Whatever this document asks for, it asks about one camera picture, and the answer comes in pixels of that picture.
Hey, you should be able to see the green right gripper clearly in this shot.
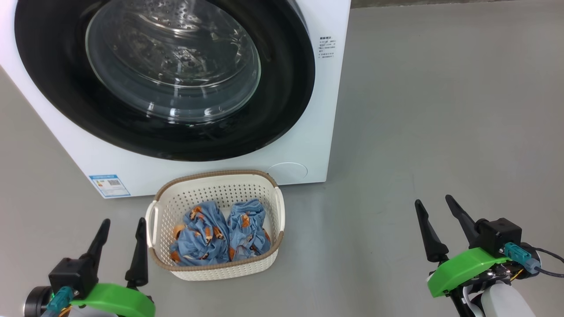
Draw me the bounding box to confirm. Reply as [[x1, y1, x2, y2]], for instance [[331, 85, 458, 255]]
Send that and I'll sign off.
[[415, 195, 525, 317]]

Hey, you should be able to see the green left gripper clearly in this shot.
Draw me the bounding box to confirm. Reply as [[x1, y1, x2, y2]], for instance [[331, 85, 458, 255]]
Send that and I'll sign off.
[[70, 217, 156, 317]]

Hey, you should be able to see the blue garment with orange print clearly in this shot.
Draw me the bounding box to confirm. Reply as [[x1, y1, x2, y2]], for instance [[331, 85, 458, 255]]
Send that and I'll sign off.
[[227, 199, 271, 261], [170, 201, 230, 266]]

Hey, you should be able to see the black glass washing machine door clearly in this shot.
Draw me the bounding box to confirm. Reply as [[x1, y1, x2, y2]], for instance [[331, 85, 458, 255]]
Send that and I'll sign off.
[[14, 0, 316, 162]]

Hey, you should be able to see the cream perforated laundry basket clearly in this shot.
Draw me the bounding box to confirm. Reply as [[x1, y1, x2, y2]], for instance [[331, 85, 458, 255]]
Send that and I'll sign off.
[[145, 170, 286, 281]]

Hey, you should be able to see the white front-load washing machine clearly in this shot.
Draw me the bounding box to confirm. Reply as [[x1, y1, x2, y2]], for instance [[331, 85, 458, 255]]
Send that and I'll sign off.
[[0, 0, 352, 199]]

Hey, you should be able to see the blue energy label sticker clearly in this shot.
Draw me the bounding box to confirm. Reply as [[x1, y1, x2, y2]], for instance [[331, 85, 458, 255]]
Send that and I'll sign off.
[[89, 175, 131, 198]]

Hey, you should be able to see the round drain filter cover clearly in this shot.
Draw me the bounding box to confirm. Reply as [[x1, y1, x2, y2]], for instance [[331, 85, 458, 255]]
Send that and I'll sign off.
[[266, 162, 308, 182]]

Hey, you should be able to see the printed text sticker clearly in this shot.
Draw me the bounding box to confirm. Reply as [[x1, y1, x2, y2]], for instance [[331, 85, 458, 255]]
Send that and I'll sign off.
[[319, 37, 338, 60]]

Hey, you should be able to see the right cable with teal connector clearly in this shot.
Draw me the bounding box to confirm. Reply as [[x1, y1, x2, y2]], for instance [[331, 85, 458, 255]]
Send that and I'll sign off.
[[504, 242, 564, 279]]

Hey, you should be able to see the cable with teal connector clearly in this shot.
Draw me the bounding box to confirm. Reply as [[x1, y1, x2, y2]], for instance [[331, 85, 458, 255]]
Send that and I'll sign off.
[[504, 242, 564, 279], [42, 286, 74, 317]]

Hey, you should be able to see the left cable with teal connector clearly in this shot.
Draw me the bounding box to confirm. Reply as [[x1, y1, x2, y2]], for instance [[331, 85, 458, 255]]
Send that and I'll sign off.
[[42, 286, 74, 317]]

